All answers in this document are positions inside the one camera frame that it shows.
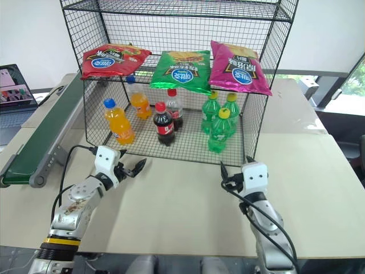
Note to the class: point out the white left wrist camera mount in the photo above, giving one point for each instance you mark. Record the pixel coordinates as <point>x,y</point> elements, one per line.
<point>107,162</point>

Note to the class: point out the cola bottle red cap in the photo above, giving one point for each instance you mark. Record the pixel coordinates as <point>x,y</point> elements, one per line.
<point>164,127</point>
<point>175,109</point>

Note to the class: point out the magenta chip bag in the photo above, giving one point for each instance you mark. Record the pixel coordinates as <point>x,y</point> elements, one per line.
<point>239,71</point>

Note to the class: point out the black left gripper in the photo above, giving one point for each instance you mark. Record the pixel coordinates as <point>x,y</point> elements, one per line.
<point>123,172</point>

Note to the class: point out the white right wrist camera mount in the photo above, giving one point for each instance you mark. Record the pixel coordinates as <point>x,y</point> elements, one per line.
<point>255,178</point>

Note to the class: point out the green soda bottle yellow cap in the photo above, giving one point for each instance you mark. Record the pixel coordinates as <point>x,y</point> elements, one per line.
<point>219,132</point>
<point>232,109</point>
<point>209,111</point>

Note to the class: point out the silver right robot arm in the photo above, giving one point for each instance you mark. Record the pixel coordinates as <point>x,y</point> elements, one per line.
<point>265,225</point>

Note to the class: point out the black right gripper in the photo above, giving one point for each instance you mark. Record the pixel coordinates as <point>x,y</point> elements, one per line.
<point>235,182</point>

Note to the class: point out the red chip bag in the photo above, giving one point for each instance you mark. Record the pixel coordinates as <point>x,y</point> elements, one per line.
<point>114,61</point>

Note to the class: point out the green chip bag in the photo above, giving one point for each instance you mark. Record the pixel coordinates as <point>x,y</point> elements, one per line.
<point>182,72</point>

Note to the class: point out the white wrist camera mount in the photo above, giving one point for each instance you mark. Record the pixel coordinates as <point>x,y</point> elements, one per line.
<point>107,162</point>
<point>255,178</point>

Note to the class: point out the open laptop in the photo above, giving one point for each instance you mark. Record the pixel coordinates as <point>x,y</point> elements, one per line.
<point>14,91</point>

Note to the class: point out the green conveyor belt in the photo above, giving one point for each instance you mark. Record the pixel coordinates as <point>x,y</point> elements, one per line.
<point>42,131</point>

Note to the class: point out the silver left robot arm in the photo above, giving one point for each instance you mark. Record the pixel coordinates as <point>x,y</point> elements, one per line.
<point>74,208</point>

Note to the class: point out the dark side desk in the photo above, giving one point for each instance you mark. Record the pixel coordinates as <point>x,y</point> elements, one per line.
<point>342,134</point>

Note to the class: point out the orange soda bottle blue cap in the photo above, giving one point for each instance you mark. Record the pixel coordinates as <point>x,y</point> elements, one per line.
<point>140,105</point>
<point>121,125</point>

